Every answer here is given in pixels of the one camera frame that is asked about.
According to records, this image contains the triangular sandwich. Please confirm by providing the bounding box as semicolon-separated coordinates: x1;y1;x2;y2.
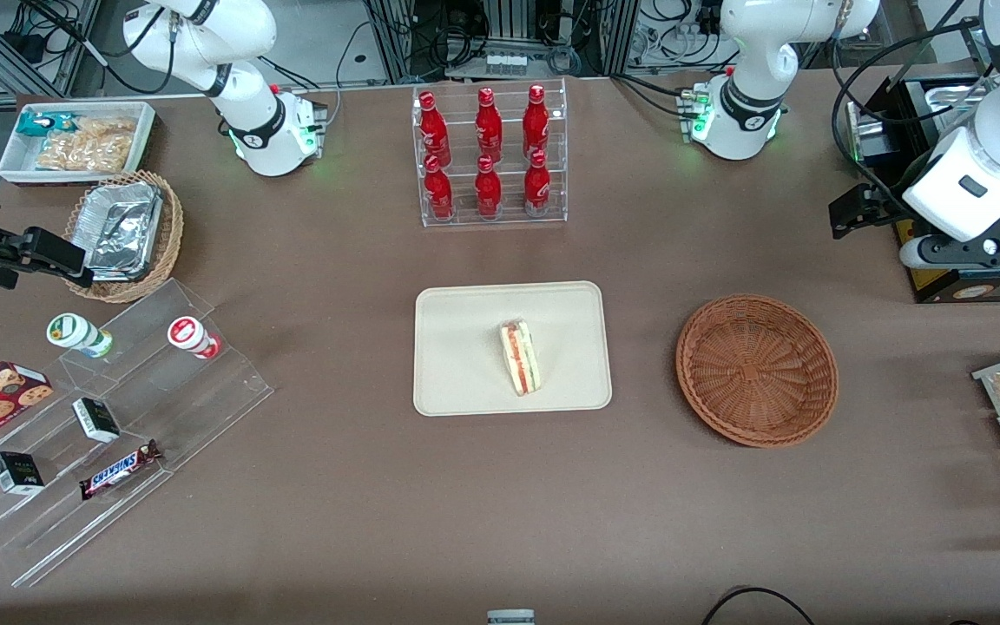
500;319;543;397

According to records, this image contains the cream plastic tray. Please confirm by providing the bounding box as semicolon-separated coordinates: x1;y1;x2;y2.
413;280;613;417

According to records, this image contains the clear acrylic bottle rack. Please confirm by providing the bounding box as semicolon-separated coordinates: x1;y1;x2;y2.
411;78;569;228

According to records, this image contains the black left arm cable bracket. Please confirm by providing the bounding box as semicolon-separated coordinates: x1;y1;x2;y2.
829;184;905;240

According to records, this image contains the black food warmer cabinet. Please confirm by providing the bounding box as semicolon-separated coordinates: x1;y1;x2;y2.
847;74;1000;305

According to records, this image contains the brown round wicker basket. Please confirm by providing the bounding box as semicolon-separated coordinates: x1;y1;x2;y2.
675;294;839;449

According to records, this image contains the green snack packet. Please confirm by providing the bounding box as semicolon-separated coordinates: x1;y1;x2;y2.
16;113;81;138

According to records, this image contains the red cola bottle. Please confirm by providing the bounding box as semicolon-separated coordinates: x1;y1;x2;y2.
474;155;503;220
475;87;503;162
523;84;550;161
424;155;455;220
418;91;452;166
523;149;552;216

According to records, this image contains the black arm cable bracket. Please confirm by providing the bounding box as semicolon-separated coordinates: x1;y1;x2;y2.
829;184;905;240
0;182;95;290

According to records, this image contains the clear acrylic stepped stand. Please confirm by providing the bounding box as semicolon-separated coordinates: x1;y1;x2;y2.
0;278;275;589

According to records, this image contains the red lidded yogurt cup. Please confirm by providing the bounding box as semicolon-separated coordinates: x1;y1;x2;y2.
167;316;223;360

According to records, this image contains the steel warmer pan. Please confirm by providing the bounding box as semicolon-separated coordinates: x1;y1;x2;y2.
925;78;997;133

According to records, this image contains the green lidded yogurt cup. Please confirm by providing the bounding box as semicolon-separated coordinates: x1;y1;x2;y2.
46;312;115;359

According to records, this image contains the white rectangular plastic bin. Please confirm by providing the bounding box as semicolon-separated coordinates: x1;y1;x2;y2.
0;102;157;186

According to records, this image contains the small black box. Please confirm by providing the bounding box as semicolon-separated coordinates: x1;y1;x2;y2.
72;398;122;444
0;451;45;496

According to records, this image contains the aluminium frame rack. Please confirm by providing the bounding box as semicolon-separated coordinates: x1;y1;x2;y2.
365;0;640;83

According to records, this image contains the Snickers chocolate bar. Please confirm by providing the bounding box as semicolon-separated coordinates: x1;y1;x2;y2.
79;439;162;501

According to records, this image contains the black looped cable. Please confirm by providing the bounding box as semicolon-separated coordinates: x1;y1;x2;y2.
700;587;818;625

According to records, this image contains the light oval wicker basket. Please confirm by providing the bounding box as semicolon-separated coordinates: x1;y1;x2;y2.
63;170;185;304

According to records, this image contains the clear bag of crackers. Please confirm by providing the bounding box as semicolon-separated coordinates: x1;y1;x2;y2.
36;117;138;173

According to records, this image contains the black right arm cable bracket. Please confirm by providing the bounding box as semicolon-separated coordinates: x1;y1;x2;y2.
0;182;95;290

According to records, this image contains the aluminium foil container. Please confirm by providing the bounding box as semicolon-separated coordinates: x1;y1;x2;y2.
83;181;164;280

